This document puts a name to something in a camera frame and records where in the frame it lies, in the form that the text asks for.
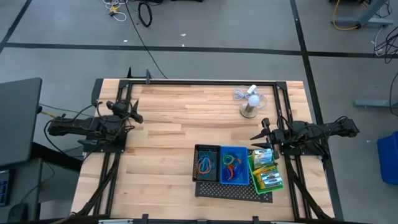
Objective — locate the black perforated metal shelf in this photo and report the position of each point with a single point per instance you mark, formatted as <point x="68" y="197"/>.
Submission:
<point x="230" y="191"/>

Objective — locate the blue rubber band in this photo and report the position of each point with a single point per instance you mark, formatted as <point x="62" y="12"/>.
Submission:
<point x="203" y="155"/>
<point x="213" y="165"/>

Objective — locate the green plastic basket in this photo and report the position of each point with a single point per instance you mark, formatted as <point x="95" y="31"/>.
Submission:
<point x="267" y="190"/>

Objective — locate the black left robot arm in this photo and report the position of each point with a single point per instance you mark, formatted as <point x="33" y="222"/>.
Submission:
<point x="77" y="126"/>

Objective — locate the blue plastic basket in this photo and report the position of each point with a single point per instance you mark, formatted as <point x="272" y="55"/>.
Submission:
<point x="224" y="180"/>

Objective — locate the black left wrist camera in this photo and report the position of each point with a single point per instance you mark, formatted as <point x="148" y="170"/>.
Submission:
<point x="116" y="106"/>

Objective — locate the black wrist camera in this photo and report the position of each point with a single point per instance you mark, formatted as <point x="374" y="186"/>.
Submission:
<point x="116" y="106"/>
<point x="265" y="123"/>

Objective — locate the orange rubber band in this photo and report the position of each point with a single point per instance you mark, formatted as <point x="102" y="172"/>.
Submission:
<point x="202" y="169"/>

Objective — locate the blue storage bin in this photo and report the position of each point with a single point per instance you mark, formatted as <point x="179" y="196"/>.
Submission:
<point x="388" y="158"/>

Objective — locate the brass lamp base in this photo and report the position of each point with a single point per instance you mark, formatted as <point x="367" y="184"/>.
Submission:
<point x="247" y="112"/>

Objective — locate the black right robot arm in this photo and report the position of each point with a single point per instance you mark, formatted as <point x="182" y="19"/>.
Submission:
<point x="320" y="130"/>

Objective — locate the white light bulb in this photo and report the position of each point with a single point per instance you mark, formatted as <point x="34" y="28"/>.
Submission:
<point x="254" y="99"/>

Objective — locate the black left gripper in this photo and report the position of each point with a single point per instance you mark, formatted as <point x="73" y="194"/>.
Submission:
<point x="122" y="119"/>

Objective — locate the slim yellow green crayon box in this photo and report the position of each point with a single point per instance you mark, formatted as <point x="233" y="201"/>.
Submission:
<point x="264" y="170"/>

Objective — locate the black plastic basket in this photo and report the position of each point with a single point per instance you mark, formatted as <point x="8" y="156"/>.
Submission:
<point x="196" y="161"/>

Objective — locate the yellow Crayola 24 crayon box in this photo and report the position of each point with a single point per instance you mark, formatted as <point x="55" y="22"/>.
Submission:
<point x="273" y="183"/>

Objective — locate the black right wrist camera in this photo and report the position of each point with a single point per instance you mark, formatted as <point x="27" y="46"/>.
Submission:
<point x="265" y="123"/>

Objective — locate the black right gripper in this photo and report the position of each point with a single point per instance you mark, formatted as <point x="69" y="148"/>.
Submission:
<point x="276" y="138"/>

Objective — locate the dark grey flat monitor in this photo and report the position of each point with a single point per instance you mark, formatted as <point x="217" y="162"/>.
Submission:
<point x="18" y="121"/>

